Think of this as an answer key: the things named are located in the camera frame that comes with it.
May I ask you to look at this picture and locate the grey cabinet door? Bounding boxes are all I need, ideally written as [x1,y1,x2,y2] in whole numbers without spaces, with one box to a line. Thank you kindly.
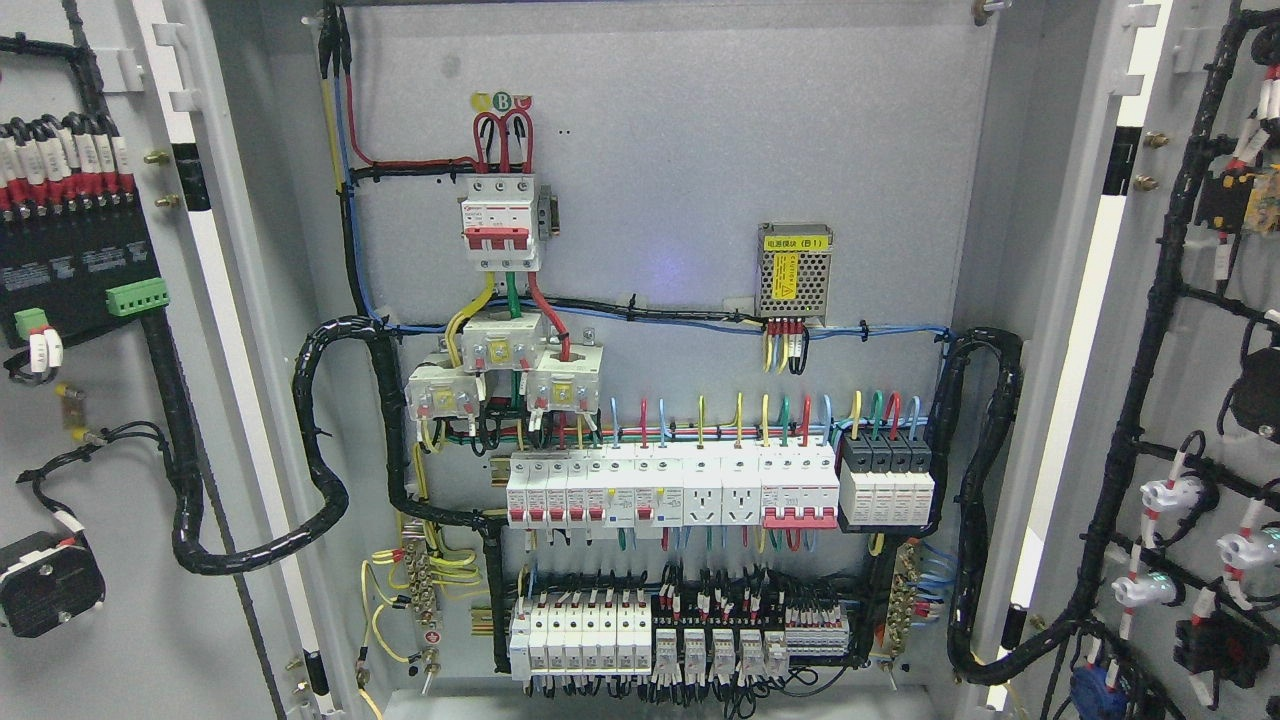
[0,0,361,720]
[913,1,1277,719]

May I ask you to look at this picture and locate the white current transformers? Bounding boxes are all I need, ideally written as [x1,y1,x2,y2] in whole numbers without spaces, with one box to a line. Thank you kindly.
[404,310,603,421]

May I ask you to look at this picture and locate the metal mesh power supply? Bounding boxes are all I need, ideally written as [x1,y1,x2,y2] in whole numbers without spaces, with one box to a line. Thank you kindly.
[755,223,833,319]

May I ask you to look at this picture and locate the white socket breaker row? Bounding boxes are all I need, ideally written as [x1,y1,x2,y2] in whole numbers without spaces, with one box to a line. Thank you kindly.
[506,441,838,541]

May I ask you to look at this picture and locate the red white main breaker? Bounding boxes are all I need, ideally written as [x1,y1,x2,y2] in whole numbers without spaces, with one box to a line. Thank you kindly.
[460,174,543,273]

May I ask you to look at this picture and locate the black white surge protector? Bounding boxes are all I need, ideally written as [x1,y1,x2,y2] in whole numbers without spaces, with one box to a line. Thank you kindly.
[838,432,934,537]

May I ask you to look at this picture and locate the lower relay terminal row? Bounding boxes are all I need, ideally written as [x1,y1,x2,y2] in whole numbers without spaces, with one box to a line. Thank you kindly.
[508,583,852,693]

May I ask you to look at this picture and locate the brass terminal bar left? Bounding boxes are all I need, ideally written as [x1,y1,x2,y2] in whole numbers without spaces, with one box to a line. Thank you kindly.
[401,518,443,691]

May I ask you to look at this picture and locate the brass terminal bar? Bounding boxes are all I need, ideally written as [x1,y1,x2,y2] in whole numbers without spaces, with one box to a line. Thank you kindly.
[881,538,922,659]
[401,518,443,691]

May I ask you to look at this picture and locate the brass terminal bar right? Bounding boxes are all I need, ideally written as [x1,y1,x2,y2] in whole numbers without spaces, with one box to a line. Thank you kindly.
[881,538,922,659]

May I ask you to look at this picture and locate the yellow terminal connector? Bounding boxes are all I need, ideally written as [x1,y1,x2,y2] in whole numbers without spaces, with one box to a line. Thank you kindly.
[54,382,108,447]

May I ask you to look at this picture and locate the black digital power meter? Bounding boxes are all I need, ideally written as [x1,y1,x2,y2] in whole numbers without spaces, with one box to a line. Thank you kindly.
[0,115,172,348]

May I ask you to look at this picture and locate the black cable conduit right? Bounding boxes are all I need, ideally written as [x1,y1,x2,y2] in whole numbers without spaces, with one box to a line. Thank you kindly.
[928,329,1046,684]

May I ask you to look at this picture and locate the black cable conduit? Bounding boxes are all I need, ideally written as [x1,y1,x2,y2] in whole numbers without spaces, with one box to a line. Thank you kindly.
[172,315,511,673]
[928,329,1046,684]

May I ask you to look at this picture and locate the black cable conduit left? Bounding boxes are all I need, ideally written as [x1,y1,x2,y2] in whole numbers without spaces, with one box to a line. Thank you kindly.
[172,315,511,673]

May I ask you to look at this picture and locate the black white rotary switch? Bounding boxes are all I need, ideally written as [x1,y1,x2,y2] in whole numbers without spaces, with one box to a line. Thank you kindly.
[1,530,106,638]

